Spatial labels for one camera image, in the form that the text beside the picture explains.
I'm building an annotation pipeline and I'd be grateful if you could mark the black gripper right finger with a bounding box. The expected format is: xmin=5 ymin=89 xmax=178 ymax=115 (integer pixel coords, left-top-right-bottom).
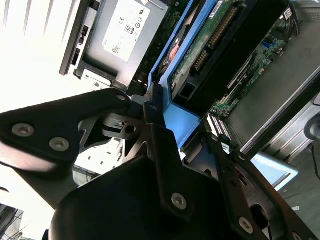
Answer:
xmin=205 ymin=132 xmax=320 ymax=240

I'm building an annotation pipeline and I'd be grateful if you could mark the hard disk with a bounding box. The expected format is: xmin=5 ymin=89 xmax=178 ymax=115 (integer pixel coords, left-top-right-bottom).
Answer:
xmin=147 ymin=0 xmax=241 ymax=151

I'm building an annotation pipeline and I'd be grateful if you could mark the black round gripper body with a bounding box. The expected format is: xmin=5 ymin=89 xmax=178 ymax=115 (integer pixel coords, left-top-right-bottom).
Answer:
xmin=42 ymin=154 xmax=251 ymax=240

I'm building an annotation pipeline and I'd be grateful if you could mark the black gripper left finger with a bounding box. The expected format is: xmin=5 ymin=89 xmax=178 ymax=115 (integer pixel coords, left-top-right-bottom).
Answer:
xmin=0 ymin=83 xmax=195 ymax=223

